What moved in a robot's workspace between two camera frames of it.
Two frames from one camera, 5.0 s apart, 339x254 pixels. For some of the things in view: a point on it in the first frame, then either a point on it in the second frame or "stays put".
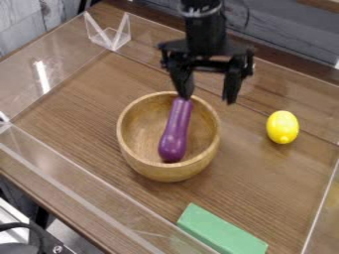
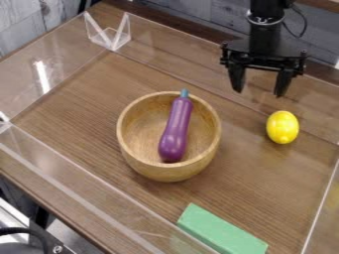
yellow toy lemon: x=282 y=126 stays put
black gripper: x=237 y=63 to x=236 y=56
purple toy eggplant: x=172 y=143 stays put
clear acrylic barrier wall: x=159 y=174 stays put
